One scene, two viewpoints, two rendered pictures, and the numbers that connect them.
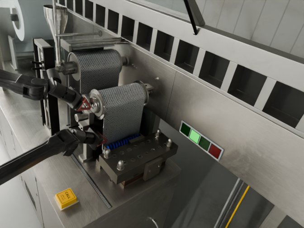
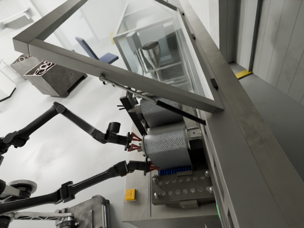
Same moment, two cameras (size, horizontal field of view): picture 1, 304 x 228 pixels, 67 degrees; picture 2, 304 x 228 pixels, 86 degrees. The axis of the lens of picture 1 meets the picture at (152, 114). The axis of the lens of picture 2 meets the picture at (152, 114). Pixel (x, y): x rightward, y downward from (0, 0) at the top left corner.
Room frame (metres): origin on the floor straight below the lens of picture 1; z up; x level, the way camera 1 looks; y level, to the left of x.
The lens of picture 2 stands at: (0.74, -0.33, 2.06)
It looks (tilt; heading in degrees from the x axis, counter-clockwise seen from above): 44 degrees down; 64
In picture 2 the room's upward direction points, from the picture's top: 25 degrees counter-clockwise
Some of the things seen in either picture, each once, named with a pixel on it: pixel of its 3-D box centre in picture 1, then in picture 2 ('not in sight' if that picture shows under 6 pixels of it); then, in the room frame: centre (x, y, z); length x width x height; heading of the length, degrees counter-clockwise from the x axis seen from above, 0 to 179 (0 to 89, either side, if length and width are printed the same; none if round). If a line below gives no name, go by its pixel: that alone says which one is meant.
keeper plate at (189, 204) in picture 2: (153, 168); (189, 205); (0.85, -0.06, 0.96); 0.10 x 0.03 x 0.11; 136
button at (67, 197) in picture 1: (66, 197); (130, 194); (0.63, 0.31, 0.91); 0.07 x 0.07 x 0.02; 46
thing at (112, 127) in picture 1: (122, 128); (172, 162); (0.95, 0.14, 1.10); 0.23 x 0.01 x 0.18; 136
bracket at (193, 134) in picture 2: (146, 86); (195, 133); (1.12, 0.06, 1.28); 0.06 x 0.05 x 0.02; 136
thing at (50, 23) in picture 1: (59, 60); not in sight; (1.48, 0.71, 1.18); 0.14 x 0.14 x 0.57
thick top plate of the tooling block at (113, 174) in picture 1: (140, 154); (183, 187); (0.90, 0.02, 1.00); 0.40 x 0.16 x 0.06; 136
